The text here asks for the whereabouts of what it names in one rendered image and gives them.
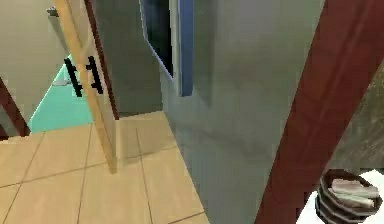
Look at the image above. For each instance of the light wooden room door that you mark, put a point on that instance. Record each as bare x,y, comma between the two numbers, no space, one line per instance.
87,46

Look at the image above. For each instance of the dark brown ribbed bin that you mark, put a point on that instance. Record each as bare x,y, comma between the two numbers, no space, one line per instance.
346,200

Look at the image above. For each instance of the grey door hinge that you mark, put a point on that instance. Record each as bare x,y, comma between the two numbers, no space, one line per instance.
52,12

